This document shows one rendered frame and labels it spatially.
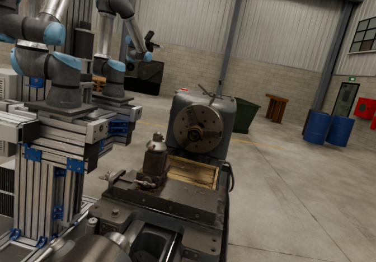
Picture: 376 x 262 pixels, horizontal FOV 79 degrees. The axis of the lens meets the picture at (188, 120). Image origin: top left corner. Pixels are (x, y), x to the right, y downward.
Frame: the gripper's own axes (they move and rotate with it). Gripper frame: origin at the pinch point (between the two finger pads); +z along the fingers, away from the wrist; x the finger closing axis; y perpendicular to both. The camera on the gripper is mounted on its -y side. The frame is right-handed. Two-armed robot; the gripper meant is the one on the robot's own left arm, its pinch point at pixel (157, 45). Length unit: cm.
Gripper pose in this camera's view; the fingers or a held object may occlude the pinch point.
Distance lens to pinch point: 214.5
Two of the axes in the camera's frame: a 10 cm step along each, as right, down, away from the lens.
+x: 8.2, 4.0, -4.2
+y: -3.0, 9.1, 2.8
